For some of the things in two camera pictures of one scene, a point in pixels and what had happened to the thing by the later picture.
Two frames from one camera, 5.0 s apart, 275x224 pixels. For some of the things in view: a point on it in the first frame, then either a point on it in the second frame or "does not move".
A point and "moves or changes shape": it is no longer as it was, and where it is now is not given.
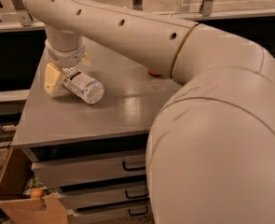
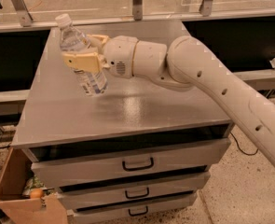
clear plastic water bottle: [90, 90] moves or changes shape
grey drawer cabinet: [94, 156] does not move
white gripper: [66, 57] → [118, 56]
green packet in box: [32, 184] does not move
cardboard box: [19, 208] does not move
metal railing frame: [26, 21] does not move
